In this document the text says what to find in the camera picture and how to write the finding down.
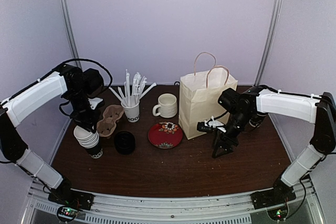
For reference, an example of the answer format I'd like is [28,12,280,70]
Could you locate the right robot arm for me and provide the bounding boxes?
[205,85,335,204]

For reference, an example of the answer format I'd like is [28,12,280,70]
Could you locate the aluminium front rail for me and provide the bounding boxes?
[26,179,326,224]

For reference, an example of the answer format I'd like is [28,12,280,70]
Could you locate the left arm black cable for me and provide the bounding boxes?
[52,58,113,117]

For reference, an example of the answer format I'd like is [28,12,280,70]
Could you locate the wrapped white straws bundle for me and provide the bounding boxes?
[109,69,156,108]

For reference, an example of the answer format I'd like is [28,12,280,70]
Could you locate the left corner metal post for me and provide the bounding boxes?
[60,0,79,59]

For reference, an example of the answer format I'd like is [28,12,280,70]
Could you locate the right corner metal post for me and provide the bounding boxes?
[254,0,283,86]

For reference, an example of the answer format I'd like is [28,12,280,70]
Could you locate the cream ceramic mug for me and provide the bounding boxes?
[152,93,177,119]

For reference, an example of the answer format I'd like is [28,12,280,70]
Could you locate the stack of paper cups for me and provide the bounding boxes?
[73,126,103,159]

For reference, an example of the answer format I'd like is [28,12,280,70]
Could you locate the stack of black lids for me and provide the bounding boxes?
[114,131,135,155]

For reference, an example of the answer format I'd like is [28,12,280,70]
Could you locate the cardboard cup carrier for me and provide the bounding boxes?
[97,105,124,138]

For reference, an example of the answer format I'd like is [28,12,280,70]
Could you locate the corner metal post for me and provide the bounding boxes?
[60,0,79,59]
[254,0,283,86]

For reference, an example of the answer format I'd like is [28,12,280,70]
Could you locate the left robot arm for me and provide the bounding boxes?
[1,60,104,205]

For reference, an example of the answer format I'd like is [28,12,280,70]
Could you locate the cream paper bag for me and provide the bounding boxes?
[178,62,238,140]

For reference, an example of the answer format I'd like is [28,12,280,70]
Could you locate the white cup holding straws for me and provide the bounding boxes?
[121,102,140,123]

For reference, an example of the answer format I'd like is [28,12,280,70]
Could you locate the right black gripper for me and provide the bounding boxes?
[211,110,254,159]

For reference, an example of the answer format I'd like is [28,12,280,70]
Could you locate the red floral plate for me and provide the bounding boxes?
[148,121,183,150]

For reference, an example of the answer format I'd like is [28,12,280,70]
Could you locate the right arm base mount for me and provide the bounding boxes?
[250,188,296,221]

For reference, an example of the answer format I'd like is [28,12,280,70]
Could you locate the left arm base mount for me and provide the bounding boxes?
[48,190,94,223]

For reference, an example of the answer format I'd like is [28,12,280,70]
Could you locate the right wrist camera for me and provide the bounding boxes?
[197,117,226,133]

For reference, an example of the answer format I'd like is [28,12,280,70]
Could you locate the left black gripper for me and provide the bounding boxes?
[67,88,101,133]

